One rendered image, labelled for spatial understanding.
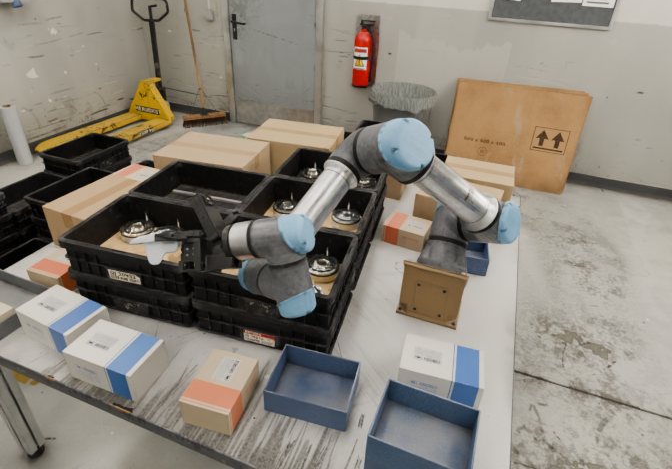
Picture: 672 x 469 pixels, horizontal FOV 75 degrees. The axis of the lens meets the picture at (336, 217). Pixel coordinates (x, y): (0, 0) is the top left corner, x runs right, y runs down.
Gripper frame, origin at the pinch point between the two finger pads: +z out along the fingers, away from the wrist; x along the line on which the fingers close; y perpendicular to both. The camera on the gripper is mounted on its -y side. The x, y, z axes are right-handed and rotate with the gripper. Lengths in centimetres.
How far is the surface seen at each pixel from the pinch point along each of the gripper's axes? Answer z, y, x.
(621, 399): -110, 66, 165
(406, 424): -44, 42, 26
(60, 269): 58, -1, 23
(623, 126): -177, -109, 329
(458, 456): -54, 48, 25
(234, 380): -5.9, 31.1, 18.7
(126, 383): 17.5, 29.8, 9.7
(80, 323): 36.0, 15.3, 12.3
